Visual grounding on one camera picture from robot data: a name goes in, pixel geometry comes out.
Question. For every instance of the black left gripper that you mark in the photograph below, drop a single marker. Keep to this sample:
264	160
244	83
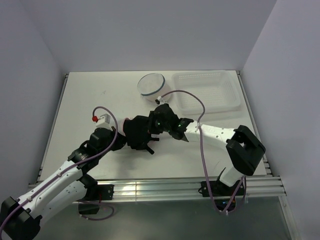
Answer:
120	142

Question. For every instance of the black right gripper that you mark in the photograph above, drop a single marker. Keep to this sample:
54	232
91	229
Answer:
152	116

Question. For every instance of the black bra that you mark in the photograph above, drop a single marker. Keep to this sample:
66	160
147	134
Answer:
136	131

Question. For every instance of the grey trimmed mesh laundry bag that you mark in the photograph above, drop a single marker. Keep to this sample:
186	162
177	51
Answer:
155	87

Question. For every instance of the pink trimmed mesh laundry bag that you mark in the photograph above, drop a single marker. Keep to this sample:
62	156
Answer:
121	122

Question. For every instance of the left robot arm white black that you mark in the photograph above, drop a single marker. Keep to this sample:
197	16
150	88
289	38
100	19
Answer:
21	218

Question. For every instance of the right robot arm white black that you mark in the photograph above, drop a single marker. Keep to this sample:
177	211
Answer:
245	150

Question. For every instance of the white perforated plastic basket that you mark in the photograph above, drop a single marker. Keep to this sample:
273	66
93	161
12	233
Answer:
216	89

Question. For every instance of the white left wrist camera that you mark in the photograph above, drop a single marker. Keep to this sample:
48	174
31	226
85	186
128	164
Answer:
104	122

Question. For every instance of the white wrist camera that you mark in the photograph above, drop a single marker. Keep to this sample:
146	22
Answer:
104	122
160	100

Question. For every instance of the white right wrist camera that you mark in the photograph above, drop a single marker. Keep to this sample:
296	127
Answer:
160	100

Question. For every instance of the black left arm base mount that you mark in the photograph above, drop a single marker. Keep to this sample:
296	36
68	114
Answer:
90	204

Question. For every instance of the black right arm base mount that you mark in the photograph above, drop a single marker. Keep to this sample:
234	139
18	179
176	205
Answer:
222	194

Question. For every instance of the aluminium frame rail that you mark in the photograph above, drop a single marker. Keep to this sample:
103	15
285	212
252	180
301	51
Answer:
181	189

